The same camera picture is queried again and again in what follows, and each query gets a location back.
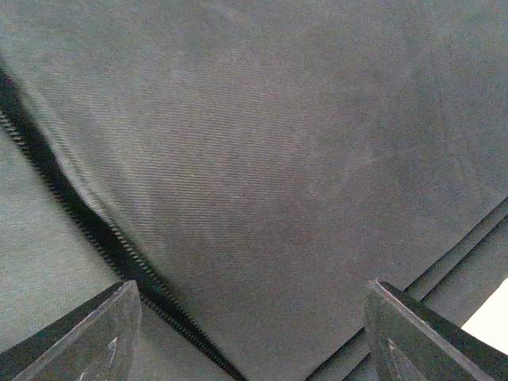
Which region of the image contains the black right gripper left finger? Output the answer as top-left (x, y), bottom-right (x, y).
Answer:
top-left (1, 281), bottom-right (142, 381)

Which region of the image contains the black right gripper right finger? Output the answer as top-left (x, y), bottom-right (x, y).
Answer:
top-left (365, 280), bottom-right (507, 380)

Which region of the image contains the black student backpack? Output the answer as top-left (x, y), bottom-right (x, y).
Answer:
top-left (1, 1), bottom-right (507, 380)

